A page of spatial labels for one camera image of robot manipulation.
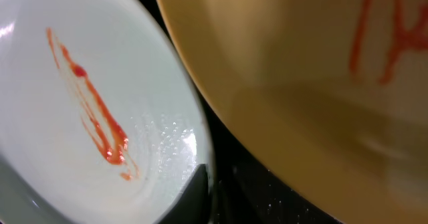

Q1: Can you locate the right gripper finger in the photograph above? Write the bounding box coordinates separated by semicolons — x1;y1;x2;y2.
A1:
158;164;211;224

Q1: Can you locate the light blue plate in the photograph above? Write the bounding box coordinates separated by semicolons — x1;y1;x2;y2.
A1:
1;0;214;223

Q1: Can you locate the yellow plate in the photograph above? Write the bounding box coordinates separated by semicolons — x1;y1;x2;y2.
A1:
157;0;427;223

